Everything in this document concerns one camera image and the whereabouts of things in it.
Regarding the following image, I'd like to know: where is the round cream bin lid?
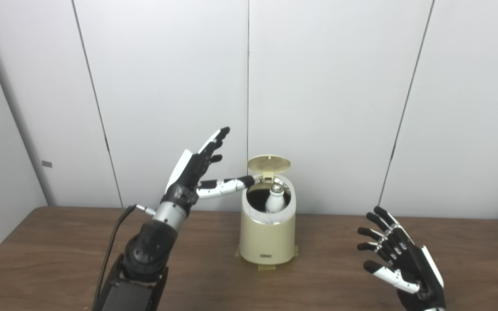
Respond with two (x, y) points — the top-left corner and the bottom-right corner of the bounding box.
(247, 155), (291, 182)

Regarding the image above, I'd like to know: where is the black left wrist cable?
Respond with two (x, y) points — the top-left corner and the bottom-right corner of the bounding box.
(93, 204), (156, 309)

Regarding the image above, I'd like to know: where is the cream-colored bin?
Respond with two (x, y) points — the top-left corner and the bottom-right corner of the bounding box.
(239, 155), (297, 265)

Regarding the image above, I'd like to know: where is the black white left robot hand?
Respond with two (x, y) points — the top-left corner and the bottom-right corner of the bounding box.
(161, 127), (256, 212)

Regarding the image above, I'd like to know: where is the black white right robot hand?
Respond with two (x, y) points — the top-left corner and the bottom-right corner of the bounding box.
(357, 206), (447, 311)

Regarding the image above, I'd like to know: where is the small white plastic bottle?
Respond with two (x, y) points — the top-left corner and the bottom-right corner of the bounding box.
(265, 184), (286, 213)

